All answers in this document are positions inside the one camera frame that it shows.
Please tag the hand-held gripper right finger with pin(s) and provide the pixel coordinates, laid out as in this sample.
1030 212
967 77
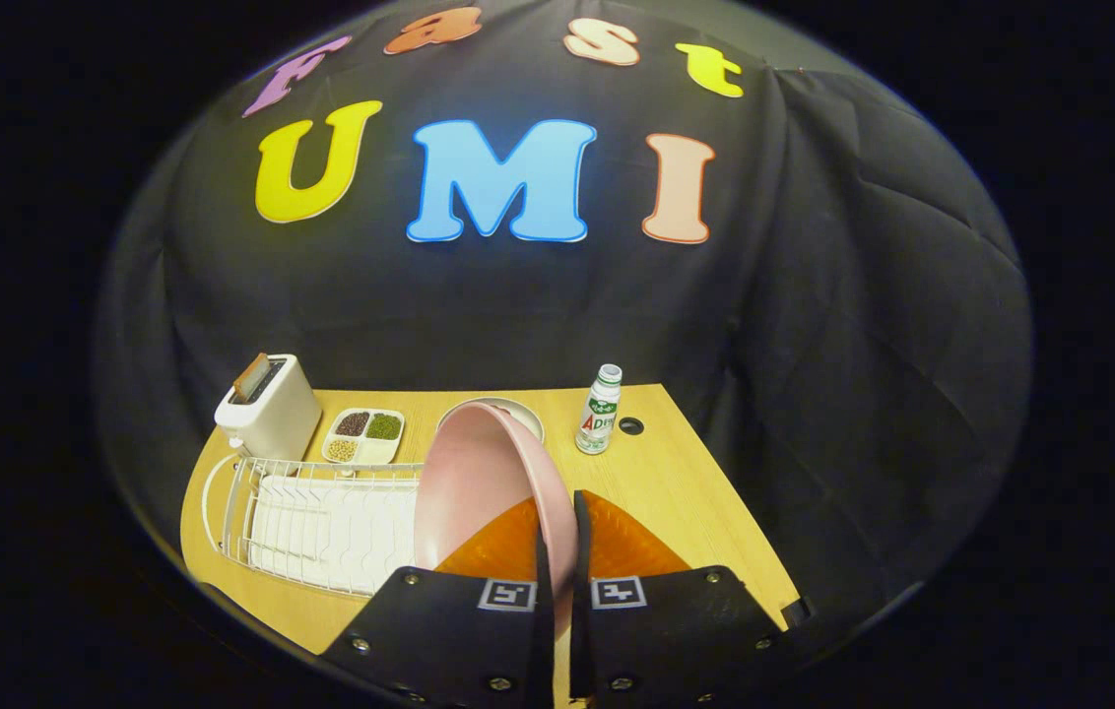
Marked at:
676 640

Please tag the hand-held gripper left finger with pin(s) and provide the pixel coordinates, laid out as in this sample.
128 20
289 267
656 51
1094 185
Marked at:
449 640

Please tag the pink plate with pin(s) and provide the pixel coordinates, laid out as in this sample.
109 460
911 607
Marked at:
479 483

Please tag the white divided dish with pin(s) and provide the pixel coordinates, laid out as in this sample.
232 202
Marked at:
378 453

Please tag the beige round plate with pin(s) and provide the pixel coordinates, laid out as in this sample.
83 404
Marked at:
525 415

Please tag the pile of yellow soybeans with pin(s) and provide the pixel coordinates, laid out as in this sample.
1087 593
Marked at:
342 450

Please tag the black desk grommet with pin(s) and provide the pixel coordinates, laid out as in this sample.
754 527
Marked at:
630 426

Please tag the pile of green beans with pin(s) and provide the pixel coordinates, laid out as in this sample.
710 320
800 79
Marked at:
384 426

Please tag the white green milk bottle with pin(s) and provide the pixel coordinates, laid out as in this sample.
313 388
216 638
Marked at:
599 418

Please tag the pile of dark red beans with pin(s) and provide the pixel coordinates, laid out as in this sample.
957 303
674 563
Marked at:
353 423

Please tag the white toaster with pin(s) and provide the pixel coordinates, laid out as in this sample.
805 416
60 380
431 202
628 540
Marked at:
272 423

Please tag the brown bread slice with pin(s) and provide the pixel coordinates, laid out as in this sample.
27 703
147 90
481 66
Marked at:
250 379

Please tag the black backdrop cloth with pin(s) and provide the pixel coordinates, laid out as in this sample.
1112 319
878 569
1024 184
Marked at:
814 295

